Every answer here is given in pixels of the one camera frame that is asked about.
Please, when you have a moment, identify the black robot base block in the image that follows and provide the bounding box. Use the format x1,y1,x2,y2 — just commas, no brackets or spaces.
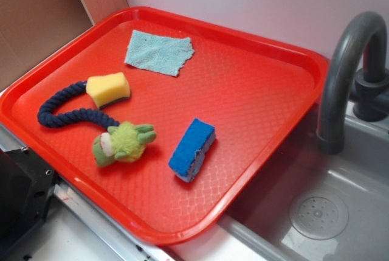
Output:
1,150,57,260

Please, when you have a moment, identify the blue sponge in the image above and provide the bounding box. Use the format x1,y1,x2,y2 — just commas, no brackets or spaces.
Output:
168,119,216,183

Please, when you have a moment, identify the yellow sponge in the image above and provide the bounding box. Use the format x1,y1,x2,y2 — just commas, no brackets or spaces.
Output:
86,72,131,109

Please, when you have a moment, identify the red plastic tray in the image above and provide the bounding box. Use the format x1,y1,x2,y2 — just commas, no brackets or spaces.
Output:
1,7,328,245

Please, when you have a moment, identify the light blue cloth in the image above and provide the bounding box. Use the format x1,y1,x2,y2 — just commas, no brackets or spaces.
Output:
125,30,195,77

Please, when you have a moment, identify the green plush toy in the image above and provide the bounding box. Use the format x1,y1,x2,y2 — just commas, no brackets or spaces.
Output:
92,122,157,167

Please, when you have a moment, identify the grey toy sink basin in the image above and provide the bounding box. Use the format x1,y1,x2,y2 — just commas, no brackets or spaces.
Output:
219,108,388,260

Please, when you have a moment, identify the sink drain strainer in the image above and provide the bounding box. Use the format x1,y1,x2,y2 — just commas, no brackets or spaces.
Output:
289,190,349,240

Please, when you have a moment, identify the grey toy faucet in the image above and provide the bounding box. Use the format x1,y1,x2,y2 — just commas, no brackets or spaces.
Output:
317,11,388,155

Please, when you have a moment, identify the brown cardboard panel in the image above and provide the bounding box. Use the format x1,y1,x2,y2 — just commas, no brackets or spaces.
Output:
1,0,128,89

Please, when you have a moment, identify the aluminium frame rail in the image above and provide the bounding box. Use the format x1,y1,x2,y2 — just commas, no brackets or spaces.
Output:
0,122,171,261

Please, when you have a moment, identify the navy blue rope loop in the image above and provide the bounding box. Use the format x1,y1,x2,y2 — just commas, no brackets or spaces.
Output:
37,80,120,129

